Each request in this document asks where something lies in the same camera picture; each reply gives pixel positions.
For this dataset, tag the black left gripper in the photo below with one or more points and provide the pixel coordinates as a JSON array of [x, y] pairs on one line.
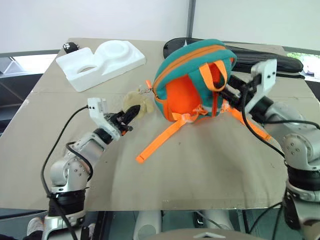
[[115, 122]]

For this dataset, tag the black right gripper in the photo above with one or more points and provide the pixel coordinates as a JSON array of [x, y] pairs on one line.
[[246, 92]]

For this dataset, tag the orange and teal backpack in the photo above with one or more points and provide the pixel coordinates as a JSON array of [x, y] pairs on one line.
[[185, 67]]

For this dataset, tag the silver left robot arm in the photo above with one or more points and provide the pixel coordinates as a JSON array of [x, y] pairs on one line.
[[75, 172]]

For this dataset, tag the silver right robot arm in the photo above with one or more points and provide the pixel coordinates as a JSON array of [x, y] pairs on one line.
[[297, 147]]

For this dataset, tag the white foam box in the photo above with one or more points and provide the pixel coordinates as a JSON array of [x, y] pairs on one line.
[[110, 62]]

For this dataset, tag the long black bag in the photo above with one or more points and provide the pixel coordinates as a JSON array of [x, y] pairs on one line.
[[262, 57]]

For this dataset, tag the white papers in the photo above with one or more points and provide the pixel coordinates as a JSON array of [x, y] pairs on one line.
[[308, 67]]

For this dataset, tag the dark vertical pole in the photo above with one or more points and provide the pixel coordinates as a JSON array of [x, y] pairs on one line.
[[190, 17]]

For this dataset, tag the small black paw-print object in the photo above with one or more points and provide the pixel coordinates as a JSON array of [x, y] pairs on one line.
[[71, 47]]

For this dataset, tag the white robot body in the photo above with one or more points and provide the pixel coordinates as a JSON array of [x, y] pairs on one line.
[[180, 225]]

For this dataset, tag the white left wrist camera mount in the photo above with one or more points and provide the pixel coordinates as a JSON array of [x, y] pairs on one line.
[[98, 110]]

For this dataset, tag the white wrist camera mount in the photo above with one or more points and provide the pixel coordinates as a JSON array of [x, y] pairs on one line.
[[98, 110], [266, 80]]

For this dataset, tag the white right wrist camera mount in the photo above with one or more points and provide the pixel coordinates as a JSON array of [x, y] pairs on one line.
[[266, 80]]

